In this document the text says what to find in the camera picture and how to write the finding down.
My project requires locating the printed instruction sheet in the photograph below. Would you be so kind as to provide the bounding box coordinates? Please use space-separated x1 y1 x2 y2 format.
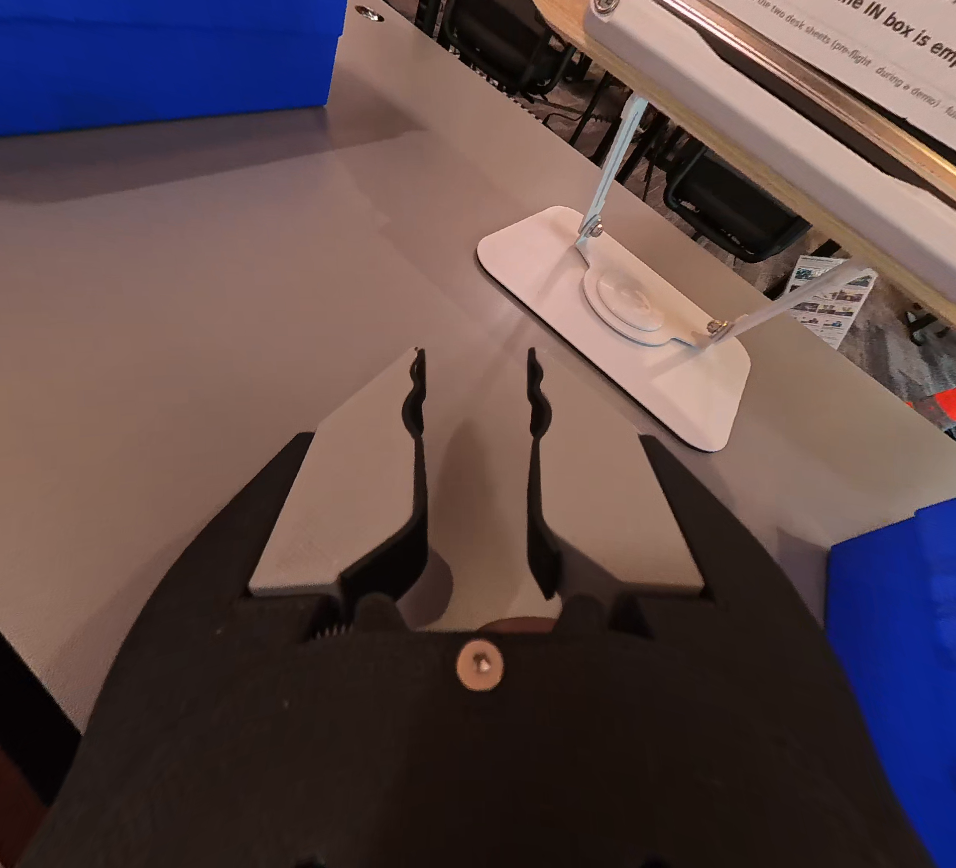
549 0 956 154

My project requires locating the wooden board document stand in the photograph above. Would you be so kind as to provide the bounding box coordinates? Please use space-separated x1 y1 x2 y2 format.
477 0 956 452

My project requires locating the printed leaflet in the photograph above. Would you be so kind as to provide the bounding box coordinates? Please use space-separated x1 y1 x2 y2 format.
788 254 877 351

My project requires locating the blue plastic bin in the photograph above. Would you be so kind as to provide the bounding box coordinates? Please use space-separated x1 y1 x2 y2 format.
825 501 956 868
0 0 365 137

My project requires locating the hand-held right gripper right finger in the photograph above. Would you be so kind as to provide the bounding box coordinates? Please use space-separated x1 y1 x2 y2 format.
526 347 705 602

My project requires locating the black office chair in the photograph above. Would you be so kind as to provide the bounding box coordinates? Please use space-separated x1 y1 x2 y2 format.
663 140 813 264

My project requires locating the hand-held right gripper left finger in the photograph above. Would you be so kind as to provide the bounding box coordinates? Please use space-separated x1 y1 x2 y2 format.
248 347 430 604

